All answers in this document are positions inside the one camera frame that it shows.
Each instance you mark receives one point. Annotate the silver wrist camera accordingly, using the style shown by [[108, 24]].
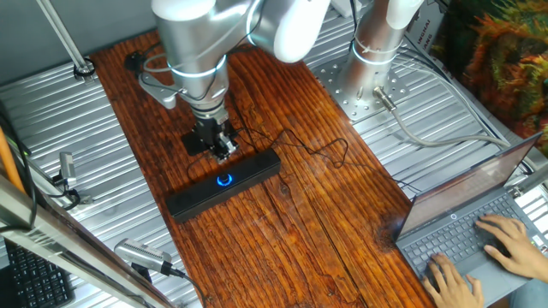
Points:
[[158, 87]]

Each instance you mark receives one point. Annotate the silver robot mounting plate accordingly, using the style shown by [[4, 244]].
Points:
[[342, 98]]

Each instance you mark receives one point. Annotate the dark grey laptop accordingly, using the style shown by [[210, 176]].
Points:
[[462, 192]]

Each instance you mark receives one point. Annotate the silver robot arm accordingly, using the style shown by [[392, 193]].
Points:
[[192, 34]]

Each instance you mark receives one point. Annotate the black speaker bar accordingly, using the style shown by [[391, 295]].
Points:
[[192, 201]]

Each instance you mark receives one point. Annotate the person's right hand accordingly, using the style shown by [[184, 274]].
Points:
[[520, 252]]

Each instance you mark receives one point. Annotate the silver white depth camera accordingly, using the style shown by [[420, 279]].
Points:
[[141, 253]]

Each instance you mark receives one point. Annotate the silver metal pole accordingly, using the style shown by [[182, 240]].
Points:
[[64, 38]]

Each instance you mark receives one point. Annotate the person's left hand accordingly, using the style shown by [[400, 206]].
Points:
[[454, 293]]

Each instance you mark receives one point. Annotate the orange pole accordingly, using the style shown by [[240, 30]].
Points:
[[9, 164]]

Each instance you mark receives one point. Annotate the black computer keyboard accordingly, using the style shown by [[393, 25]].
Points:
[[34, 282]]

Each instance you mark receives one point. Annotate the grey-blue trouser leg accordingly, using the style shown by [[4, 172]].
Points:
[[531, 297]]

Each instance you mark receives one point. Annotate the round speaker volume knob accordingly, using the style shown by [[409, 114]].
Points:
[[224, 179]]

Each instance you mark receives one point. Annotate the colourful patterned fabric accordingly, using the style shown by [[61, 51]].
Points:
[[505, 64]]

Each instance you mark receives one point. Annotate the white plastic box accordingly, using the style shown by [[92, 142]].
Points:
[[344, 6]]

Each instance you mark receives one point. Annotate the printed cardboard box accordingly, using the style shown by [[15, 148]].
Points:
[[424, 25]]

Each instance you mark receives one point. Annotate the aluminium frame bar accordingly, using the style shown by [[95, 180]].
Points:
[[64, 244]]

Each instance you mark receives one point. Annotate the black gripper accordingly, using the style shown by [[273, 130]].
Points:
[[210, 132]]

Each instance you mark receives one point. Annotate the small grey bracket camera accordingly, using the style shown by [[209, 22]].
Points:
[[67, 169]]

